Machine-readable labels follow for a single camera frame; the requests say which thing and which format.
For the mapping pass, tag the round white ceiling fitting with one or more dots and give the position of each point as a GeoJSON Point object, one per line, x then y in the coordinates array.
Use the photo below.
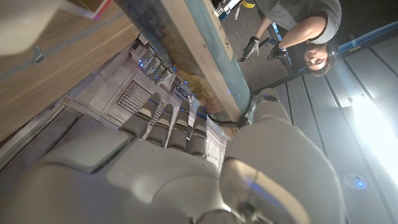
{"type": "Point", "coordinates": [355, 181]}

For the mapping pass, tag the black band round map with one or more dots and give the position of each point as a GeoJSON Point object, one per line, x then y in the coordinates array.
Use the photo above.
{"type": "Point", "coordinates": [245, 118]}

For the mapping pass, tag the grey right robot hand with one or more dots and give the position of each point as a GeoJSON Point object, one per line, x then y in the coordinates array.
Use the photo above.
{"type": "Point", "coordinates": [155, 180]}

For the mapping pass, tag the printed living room backdrop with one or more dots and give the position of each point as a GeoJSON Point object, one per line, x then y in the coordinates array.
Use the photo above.
{"type": "Point", "coordinates": [102, 90]}

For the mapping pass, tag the bright ceiling light strip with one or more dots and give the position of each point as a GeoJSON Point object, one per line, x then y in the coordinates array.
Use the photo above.
{"type": "Point", "coordinates": [379, 133]}

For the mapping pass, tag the wooden drawer with red front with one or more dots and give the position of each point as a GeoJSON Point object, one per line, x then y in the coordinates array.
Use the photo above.
{"type": "Point", "coordinates": [90, 6]}

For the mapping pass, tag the person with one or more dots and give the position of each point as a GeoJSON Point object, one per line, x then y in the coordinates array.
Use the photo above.
{"type": "Point", "coordinates": [298, 12]}

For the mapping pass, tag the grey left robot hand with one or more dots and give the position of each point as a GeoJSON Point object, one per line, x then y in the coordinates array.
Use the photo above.
{"type": "Point", "coordinates": [154, 65]}

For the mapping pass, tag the paper map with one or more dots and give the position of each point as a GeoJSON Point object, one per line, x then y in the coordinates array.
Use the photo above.
{"type": "Point", "coordinates": [192, 46]}

